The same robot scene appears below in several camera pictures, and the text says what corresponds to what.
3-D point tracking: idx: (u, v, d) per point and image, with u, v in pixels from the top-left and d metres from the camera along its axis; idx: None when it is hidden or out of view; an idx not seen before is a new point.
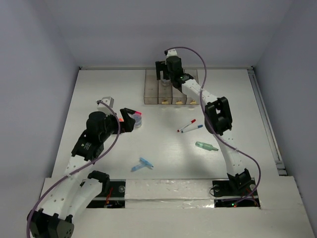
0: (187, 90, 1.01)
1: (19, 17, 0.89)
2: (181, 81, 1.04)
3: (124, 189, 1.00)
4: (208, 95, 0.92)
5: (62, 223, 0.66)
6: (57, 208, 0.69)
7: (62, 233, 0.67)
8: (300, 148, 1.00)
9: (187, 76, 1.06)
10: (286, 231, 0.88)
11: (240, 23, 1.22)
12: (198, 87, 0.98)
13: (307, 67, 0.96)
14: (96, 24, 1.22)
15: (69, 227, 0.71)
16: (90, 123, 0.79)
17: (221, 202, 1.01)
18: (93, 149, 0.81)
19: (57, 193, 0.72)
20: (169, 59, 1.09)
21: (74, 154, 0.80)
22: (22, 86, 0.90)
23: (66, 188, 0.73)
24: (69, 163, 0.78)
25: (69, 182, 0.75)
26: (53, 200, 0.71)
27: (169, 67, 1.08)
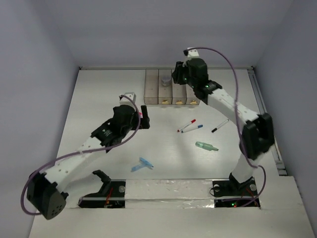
0: (215, 102, 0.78)
1: (18, 17, 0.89)
2: (208, 91, 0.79)
3: (125, 189, 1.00)
4: (245, 111, 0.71)
5: (57, 195, 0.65)
6: (59, 178, 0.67)
7: (52, 205, 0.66)
8: (301, 148, 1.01)
9: (215, 85, 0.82)
10: (286, 231, 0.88)
11: (240, 24, 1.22)
12: (231, 99, 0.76)
13: (308, 67, 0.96)
14: (96, 24, 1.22)
15: (61, 204, 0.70)
16: (119, 113, 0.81)
17: (221, 202, 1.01)
18: (112, 138, 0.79)
19: (65, 163, 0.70)
20: (191, 63, 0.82)
21: (91, 136, 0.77)
22: (22, 86, 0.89)
23: (75, 163, 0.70)
24: (85, 141, 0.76)
25: (79, 159, 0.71)
26: (58, 169, 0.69)
27: (192, 74, 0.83)
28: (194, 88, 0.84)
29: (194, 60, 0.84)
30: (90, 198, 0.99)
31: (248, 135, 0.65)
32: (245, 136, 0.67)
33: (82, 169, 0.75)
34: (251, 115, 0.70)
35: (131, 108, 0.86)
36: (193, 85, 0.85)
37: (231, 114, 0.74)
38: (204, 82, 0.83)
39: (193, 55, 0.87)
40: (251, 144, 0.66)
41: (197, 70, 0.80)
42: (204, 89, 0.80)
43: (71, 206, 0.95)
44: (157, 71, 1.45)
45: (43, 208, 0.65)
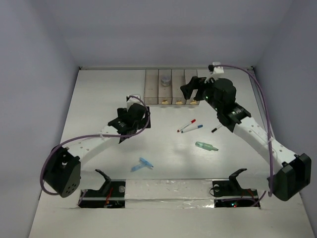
0: (242, 133, 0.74)
1: (18, 17, 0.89)
2: (235, 119, 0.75)
3: (124, 189, 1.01)
4: (280, 149, 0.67)
5: (78, 168, 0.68)
6: (80, 154, 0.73)
7: (73, 178, 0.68)
8: (301, 148, 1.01)
9: (241, 111, 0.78)
10: (286, 231, 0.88)
11: (241, 23, 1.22)
12: (262, 131, 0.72)
13: (308, 67, 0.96)
14: (96, 24, 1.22)
15: (77, 182, 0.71)
16: (133, 107, 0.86)
17: (221, 202, 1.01)
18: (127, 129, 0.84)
19: (85, 143, 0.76)
20: (218, 86, 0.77)
21: (108, 125, 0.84)
22: (22, 86, 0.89)
23: (95, 143, 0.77)
24: (104, 128, 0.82)
25: (98, 141, 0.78)
26: (79, 146, 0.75)
27: (218, 97, 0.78)
28: (218, 111, 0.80)
29: (221, 82, 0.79)
30: (90, 198, 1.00)
31: (283, 179, 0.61)
32: (279, 178, 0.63)
33: (98, 152, 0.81)
34: (288, 155, 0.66)
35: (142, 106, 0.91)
36: (216, 107, 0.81)
37: (261, 149, 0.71)
38: (230, 106, 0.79)
39: (219, 72, 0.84)
40: (286, 187, 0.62)
41: (225, 95, 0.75)
42: (230, 115, 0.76)
43: (71, 206, 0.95)
44: (157, 71, 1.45)
45: (60, 181, 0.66)
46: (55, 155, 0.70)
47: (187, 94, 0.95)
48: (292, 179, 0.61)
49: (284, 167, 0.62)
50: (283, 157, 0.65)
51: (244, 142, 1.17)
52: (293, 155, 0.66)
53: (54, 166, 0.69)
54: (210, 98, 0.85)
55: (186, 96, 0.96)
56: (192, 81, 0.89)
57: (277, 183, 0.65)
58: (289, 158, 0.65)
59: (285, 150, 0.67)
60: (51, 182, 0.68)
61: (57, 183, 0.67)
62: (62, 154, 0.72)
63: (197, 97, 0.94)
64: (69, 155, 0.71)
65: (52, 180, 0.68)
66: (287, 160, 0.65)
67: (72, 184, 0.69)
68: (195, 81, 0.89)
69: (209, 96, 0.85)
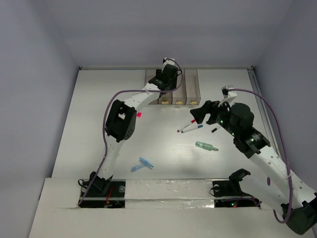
0: (261, 164, 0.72)
1: (19, 18, 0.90)
2: (254, 148, 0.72)
3: (124, 189, 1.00)
4: (300, 187, 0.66)
5: (134, 117, 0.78)
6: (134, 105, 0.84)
7: (131, 125, 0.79)
8: (301, 148, 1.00)
9: (259, 135, 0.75)
10: (286, 231, 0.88)
11: (241, 24, 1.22)
12: (281, 163, 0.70)
13: (308, 67, 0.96)
14: (96, 24, 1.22)
15: (133, 128, 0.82)
16: (168, 67, 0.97)
17: (221, 202, 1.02)
18: (165, 85, 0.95)
19: (136, 96, 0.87)
20: (234, 111, 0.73)
21: (149, 83, 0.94)
22: (22, 87, 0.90)
23: (143, 97, 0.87)
24: (146, 86, 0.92)
25: (145, 95, 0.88)
26: (132, 99, 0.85)
27: (234, 122, 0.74)
28: (235, 136, 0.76)
29: (238, 106, 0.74)
30: (90, 198, 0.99)
31: (302, 218, 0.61)
32: (296, 215, 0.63)
33: (143, 106, 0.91)
34: (308, 194, 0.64)
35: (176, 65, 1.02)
36: (233, 132, 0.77)
37: (279, 182, 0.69)
38: (246, 132, 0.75)
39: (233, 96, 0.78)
40: (303, 225, 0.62)
41: (242, 121, 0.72)
42: (247, 142, 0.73)
43: (71, 206, 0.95)
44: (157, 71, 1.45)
45: (121, 129, 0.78)
46: (114, 107, 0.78)
47: (200, 118, 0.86)
48: (311, 219, 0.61)
49: (304, 206, 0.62)
50: (302, 196, 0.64)
51: None
52: (313, 195, 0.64)
53: (115, 116, 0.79)
54: (225, 122, 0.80)
55: (198, 121, 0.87)
56: (206, 105, 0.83)
57: (292, 219, 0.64)
58: (309, 197, 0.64)
59: (305, 188, 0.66)
60: (112, 129, 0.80)
61: (119, 131, 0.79)
62: (120, 107, 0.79)
63: (209, 121, 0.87)
64: (127, 107, 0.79)
65: (114, 128, 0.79)
66: (307, 199, 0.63)
67: (130, 130, 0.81)
68: (209, 105, 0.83)
69: (224, 120, 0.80)
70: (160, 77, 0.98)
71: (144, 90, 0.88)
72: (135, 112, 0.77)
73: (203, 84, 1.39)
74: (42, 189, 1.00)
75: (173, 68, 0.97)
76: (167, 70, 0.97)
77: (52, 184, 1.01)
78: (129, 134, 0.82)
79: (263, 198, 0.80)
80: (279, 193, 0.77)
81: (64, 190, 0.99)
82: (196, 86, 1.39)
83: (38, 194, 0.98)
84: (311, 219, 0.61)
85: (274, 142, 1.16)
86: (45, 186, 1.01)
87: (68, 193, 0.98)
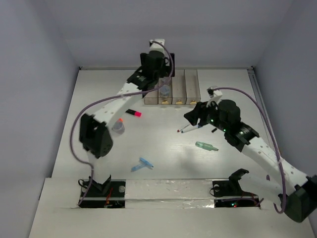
0: (252, 154, 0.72)
1: (19, 18, 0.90)
2: (243, 140, 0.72)
3: (124, 189, 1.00)
4: (292, 172, 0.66)
5: (107, 132, 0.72)
6: (107, 118, 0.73)
7: (105, 141, 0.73)
8: (301, 148, 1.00)
9: (249, 129, 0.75)
10: (287, 231, 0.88)
11: (241, 23, 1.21)
12: (271, 151, 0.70)
13: (308, 67, 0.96)
14: (95, 24, 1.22)
15: (109, 142, 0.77)
16: (149, 58, 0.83)
17: (221, 202, 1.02)
18: (147, 82, 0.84)
19: (109, 106, 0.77)
20: (221, 107, 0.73)
21: (128, 82, 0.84)
22: (22, 87, 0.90)
23: (118, 106, 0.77)
24: (123, 88, 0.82)
25: (121, 102, 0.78)
26: (104, 111, 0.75)
27: (223, 118, 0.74)
28: (226, 132, 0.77)
29: (224, 102, 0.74)
30: (90, 198, 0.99)
31: (297, 203, 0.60)
32: (292, 201, 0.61)
33: (123, 112, 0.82)
34: (300, 179, 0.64)
35: (161, 52, 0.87)
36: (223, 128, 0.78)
37: (273, 171, 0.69)
38: (236, 126, 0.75)
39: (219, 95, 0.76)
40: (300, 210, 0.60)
41: (230, 116, 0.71)
42: (237, 135, 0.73)
43: (72, 206, 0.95)
44: None
45: (94, 147, 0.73)
46: (84, 123, 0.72)
47: (194, 120, 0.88)
48: (307, 204, 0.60)
49: (297, 190, 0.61)
50: (294, 181, 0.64)
51: None
52: (305, 178, 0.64)
53: (87, 131, 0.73)
54: (216, 120, 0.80)
55: (193, 122, 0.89)
56: (197, 107, 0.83)
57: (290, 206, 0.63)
58: (301, 181, 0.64)
59: (297, 173, 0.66)
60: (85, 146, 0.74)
61: (93, 148, 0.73)
62: (90, 121, 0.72)
63: (202, 122, 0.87)
64: (97, 122, 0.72)
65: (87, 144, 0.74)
66: (299, 183, 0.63)
67: (105, 145, 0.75)
68: (199, 106, 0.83)
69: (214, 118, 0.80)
70: (143, 72, 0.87)
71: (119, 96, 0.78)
72: (107, 126, 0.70)
73: (203, 84, 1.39)
74: (42, 189, 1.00)
75: (156, 59, 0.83)
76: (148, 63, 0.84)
77: (52, 185, 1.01)
78: (105, 149, 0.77)
79: (261, 192, 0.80)
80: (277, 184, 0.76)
81: (64, 190, 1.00)
82: (196, 86, 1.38)
83: (38, 194, 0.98)
84: (307, 202, 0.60)
85: (274, 142, 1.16)
86: (45, 186, 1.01)
87: (68, 193, 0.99)
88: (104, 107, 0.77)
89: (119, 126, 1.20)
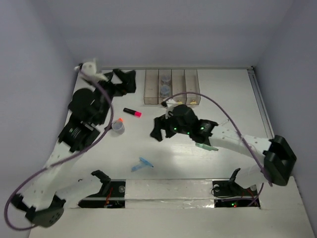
0: (219, 142, 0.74)
1: (19, 17, 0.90)
2: (206, 134, 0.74)
3: (124, 189, 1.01)
4: (255, 142, 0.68)
5: (41, 214, 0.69)
6: (35, 202, 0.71)
7: (46, 218, 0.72)
8: (300, 148, 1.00)
9: (208, 122, 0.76)
10: (287, 231, 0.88)
11: (241, 23, 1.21)
12: (232, 132, 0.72)
13: (307, 67, 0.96)
14: (95, 24, 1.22)
15: (58, 212, 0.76)
16: (72, 108, 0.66)
17: (221, 202, 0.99)
18: (82, 137, 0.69)
19: (38, 183, 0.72)
20: (175, 113, 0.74)
21: (60, 142, 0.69)
22: (22, 86, 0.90)
23: (45, 181, 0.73)
24: (54, 149, 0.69)
25: (51, 174, 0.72)
26: (33, 191, 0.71)
27: (181, 123, 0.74)
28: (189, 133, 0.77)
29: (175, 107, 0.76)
30: (90, 198, 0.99)
31: (272, 167, 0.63)
32: (270, 168, 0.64)
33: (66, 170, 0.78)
34: (264, 144, 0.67)
35: (89, 94, 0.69)
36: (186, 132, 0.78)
37: (241, 149, 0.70)
38: (195, 125, 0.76)
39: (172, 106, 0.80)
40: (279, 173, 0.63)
41: (185, 117, 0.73)
42: (201, 132, 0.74)
43: (72, 206, 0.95)
44: (157, 71, 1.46)
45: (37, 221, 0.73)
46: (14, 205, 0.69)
47: (159, 135, 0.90)
48: (280, 163, 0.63)
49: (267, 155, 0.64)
50: (261, 148, 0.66)
51: None
52: (268, 141, 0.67)
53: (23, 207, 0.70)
54: (178, 127, 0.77)
55: (159, 137, 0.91)
56: (156, 121, 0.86)
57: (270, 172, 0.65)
58: (266, 146, 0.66)
59: (260, 140, 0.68)
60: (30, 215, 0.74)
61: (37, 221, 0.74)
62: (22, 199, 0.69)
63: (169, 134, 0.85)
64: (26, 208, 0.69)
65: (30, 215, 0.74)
66: (265, 148, 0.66)
67: (53, 215, 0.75)
68: (158, 120, 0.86)
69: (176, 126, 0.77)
70: (76, 122, 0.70)
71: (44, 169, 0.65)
72: (35, 213, 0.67)
73: (203, 84, 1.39)
74: None
75: (83, 110, 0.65)
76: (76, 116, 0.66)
77: None
78: (55, 216, 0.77)
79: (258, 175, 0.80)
80: None
81: None
82: (196, 86, 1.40)
83: None
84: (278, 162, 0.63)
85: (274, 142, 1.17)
86: None
87: None
88: (33, 184, 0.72)
89: (119, 127, 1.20)
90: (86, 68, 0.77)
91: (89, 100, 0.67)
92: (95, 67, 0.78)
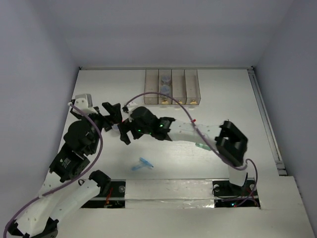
0: (178, 136, 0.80)
1: (19, 17, 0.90)
2: (164, 131, 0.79)
3: (124, 189, 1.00)
4: (208, 129, 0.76)
5: None
6: (29, 229, 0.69)
7: None
8: (300, 148, 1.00)
9: (167, 120, 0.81)
10: (287, 231, 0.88)
11: (240, 24, 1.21)
12: (187, 124, 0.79)
13: (307, 66, 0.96)
14: (95, 24, 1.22)
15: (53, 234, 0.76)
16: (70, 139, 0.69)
17: (221, 202, 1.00)
18: (72, 167, 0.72)
19: (30, 211, 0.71)
20: (133, 116, 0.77)
21: (50, 171, 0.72)
22: (22, 87, 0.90)
23: (40, 209, 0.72)
24: (45, 179, 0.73)
25: (42, 204, 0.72)
26: (26, 217, 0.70)
27: (141, 124, 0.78)
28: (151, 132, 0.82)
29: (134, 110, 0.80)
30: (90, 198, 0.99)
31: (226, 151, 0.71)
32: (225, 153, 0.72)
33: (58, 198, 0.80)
34: (216, 130, 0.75)
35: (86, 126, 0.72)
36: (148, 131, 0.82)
37: (196, 138, 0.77)
38: (156, 123, 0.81)
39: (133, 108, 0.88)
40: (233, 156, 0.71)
41: (144, 118, 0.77)
42: (161, 129, 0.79)
43: None
44: (157, 71, 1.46)
45: None
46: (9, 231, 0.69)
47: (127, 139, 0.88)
48: (232, 147, 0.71)
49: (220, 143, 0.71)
50: (213, 135, 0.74)
51: None
52: (219, 128, 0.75)
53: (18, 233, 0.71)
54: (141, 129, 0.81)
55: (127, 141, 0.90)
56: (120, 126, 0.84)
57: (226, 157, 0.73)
58: (217, 132, 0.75)
59: (211, 127, 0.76)
60: None
61: None
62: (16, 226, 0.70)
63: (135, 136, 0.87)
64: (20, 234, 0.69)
65: None
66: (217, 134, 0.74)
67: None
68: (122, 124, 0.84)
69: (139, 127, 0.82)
70: (67, 152, 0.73)
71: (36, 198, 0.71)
72: None
73: (203, 84, 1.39)
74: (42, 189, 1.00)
75: (78, 141, 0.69)
76: (69, 145, 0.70)
77: None
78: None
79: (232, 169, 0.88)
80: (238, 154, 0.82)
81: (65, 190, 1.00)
82: (196, 86, 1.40)
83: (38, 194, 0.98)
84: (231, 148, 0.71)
85: (274, 143, 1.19)
86: None
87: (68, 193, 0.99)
88: (26, 211, 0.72)
89: None
90: (78, 104, 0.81)
91: (84, 131, 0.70)
92: (87, 101, 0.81)
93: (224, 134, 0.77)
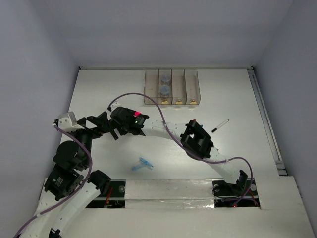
0: (150, 132, 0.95)
1: (19, 18, 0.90)
2: (137, 126, 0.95)
3: (124, 189, 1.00)
4: (176, 127, 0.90)
5: None
6: None
7: None
8: (300, 147, 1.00)
9: (142, 117, 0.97)
10: (286, 231, 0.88)
11: (240, 24, 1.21)
12: (158, 122, 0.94)
13: (307, 66, 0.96)
14: (95, 24, 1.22)
15: None
16: (59, 159, 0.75)
17: (221, 202, 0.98)
18: (65, 186, 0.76)
19: (31, 228, 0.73)
20: (111, 114, 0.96)
21: (46, 190, 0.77)
22: (22, 87, 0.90)
23: (40, 225, 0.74)
24: (42, 198, 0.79)
25: (41, 220, 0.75)
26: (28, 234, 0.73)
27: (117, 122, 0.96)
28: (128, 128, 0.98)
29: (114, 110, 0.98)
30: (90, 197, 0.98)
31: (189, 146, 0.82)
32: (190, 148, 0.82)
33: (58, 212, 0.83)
34: (182, 128, 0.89)
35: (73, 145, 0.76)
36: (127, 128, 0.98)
37: (166, 134, 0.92)
38: (132, 120, 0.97)
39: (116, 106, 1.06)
40: (197, 149, 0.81)
41: (119, 116, 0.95)
42: (135, 125, 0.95)
43: None
44: (157, 71, 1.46)
45: None
46: None
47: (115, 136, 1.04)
48: (194, 143, 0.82)
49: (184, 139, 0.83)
50: (179, 131, 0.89)
51: (243, 142, 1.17)
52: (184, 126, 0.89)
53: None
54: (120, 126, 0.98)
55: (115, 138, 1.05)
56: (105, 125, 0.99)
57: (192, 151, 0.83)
58: (183, 129, 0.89)
59: (179, 125, 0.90)
60: None
61: None
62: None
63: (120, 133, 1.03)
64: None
65: None
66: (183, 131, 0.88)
67: None
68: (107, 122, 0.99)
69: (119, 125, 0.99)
70: (60, 171, 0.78)
71: (35, 216, 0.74)
72: None
73: (203, 84, 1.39)
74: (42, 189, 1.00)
75: (67, 161, 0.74)
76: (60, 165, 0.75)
77: None
78: None
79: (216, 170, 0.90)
80: (216, 152, 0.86)
81: None
82: (196, 86, 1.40)
83: (38, 194, 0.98)
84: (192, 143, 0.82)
85: (274, 142, 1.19)
86: None
87: None
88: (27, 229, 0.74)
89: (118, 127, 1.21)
90: (63, 124, 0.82)
91: (72, 151, 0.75)
92: (71, 120, 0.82)
93: (189, 131, 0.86)
